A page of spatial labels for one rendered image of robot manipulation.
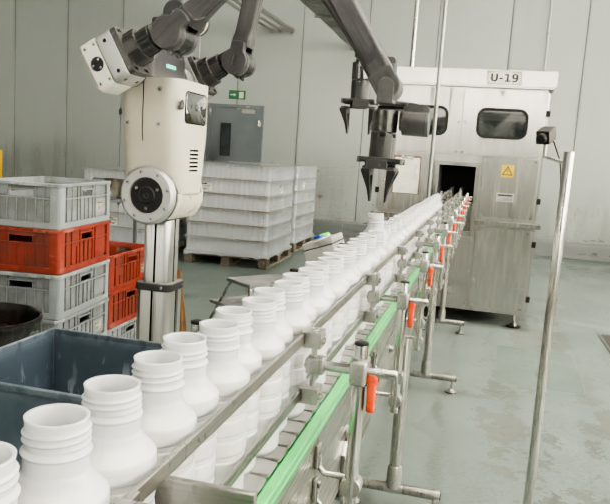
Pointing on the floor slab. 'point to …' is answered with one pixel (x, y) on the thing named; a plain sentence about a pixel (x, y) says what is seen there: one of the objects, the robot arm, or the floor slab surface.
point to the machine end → (481, 176)
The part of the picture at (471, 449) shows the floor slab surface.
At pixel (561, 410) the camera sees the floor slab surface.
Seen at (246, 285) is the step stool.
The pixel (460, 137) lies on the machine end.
